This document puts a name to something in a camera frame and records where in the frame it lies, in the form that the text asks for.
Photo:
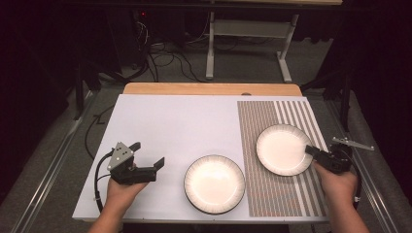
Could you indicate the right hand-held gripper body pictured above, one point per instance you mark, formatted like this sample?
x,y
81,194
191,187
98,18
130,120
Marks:
x,y
335,158

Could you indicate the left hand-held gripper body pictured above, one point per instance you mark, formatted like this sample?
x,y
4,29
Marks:
x,y
120,158

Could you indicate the white plate with dark rim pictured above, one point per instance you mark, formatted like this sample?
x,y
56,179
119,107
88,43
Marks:
x,y
213,184
281,150

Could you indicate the person's right hand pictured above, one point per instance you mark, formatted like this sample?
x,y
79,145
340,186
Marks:
x,y
336,187

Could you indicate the person's left hand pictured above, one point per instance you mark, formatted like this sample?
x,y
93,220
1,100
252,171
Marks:
x,y
121,195

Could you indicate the white board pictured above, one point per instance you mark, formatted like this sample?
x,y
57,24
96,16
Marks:
x,y
162,123

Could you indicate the striped brown table mat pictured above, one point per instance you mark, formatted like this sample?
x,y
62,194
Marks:
x,y
268,194

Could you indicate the black stand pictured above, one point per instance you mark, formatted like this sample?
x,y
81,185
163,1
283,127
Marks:
x,y
346,97
79,90

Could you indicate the wooden table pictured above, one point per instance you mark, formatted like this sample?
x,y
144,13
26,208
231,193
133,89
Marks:
x,y
210,89

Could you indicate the dark equipment cabinet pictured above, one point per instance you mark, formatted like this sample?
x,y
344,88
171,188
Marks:
x,y
126,39

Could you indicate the metal floor rail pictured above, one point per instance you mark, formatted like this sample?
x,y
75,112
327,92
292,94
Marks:
x,y
375,207
48,174

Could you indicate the white metal table frame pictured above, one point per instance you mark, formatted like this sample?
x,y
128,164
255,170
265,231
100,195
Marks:
x,y
249,28

